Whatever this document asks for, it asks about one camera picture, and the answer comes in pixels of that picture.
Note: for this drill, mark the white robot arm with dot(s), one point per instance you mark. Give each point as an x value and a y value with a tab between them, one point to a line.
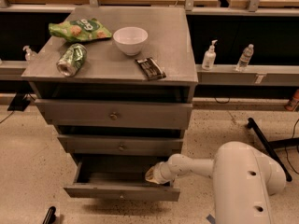
243	180

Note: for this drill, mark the grey middle drawer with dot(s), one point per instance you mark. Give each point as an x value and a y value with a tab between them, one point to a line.
112	145

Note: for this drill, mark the black floor box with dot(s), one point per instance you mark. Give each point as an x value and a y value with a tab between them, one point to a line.
19	102

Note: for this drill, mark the white pump sanitizer bottle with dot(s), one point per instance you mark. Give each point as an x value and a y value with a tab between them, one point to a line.
209	57

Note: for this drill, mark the grey top drawer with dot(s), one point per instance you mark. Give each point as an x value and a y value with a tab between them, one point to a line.
115	114

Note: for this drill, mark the grey drawer cabinet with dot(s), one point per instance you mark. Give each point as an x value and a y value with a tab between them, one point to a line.
110	75

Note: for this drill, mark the small clear pump bottle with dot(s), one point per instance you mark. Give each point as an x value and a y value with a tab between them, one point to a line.
29	54

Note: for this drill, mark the green chip bag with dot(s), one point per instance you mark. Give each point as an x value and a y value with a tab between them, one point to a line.
82	30

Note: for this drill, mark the green soda can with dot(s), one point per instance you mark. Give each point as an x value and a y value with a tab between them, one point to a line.
72	60

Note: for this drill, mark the grey bottom drawer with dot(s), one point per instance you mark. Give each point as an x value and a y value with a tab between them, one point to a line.
119	177

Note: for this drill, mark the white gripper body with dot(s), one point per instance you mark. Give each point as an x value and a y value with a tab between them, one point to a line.
161	174

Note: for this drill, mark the white bowl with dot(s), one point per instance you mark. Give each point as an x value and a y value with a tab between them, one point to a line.
130	40

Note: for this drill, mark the grey drawer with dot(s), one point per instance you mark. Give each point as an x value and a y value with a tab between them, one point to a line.
115	114
119	177
112	145

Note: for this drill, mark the clear water bottle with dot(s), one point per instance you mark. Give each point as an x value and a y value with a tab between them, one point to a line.
245	58

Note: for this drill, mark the black object at floor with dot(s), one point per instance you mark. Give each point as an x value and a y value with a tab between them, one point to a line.
50	216

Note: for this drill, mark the black snack wrapper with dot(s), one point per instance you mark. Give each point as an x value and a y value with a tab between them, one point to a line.
151	69

